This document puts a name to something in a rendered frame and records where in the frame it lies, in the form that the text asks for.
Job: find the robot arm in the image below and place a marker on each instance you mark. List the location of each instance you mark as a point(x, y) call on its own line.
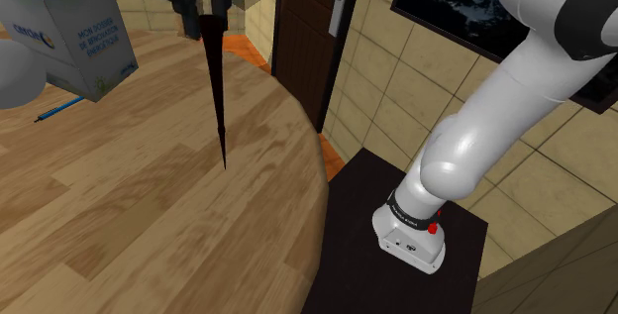
point(487, 129)

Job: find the long black pointed spike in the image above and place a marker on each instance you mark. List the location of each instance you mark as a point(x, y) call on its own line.
point(215, 66)

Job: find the grey printed standing booklet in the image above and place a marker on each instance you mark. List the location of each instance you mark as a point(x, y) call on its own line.
point(72, 28)

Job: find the dark brown door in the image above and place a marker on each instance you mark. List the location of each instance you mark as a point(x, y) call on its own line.
point(301, 42)

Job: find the blue pen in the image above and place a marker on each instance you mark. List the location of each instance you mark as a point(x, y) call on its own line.
point(60, 108)

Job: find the grey round object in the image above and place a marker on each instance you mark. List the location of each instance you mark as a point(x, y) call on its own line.
point(17, 76)

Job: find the round wooden table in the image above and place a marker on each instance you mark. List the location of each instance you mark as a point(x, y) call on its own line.
point(145, 226)

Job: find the dark robot stand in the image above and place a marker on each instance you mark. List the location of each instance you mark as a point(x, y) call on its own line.
point(357, 260)

